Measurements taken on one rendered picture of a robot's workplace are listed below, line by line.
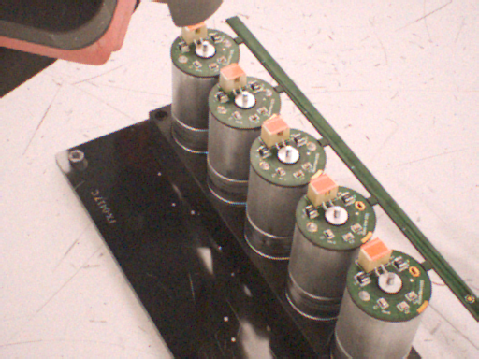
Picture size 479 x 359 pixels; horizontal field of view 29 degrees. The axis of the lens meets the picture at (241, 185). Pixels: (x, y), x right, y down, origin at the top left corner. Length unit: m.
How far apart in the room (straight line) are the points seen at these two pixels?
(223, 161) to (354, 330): 0.08
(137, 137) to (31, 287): 0.07
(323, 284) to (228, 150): 0.06
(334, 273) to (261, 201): 0.04
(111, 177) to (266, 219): 0.08
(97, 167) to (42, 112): 0.05
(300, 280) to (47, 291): 0.10
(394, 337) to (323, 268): 0.03
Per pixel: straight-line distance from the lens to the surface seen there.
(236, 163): 0.32
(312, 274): 0.30
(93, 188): 0.36
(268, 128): 0.30
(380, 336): 0.28
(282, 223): 0.31
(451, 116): 0.42
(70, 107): 0.40
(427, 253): 0.29
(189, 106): 0.34
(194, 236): 0.34
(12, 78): 0.17
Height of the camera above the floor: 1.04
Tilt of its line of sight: 51 degrees down
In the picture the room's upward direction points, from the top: 4 degrees clockwise
